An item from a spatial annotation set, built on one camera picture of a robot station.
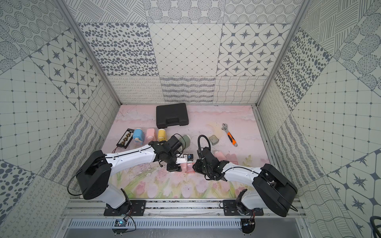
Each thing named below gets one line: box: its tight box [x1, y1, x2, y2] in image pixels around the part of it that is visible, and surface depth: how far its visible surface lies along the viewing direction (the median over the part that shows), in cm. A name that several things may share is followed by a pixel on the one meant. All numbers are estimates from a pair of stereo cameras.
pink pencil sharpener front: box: [145, 127, 157, 142], surface depth 97 cm
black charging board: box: [116, 127, 135, 149], surface depth 100 cm
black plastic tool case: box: [155, 103, 190, 129], surface depth 109 cm
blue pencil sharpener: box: [132, 127, 144, 145], surface depth 97 cm
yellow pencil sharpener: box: [157, 128, 168, 142], surface depth 97 cm
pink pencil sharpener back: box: [186, 160, 195, 173], surface depth 88 cm
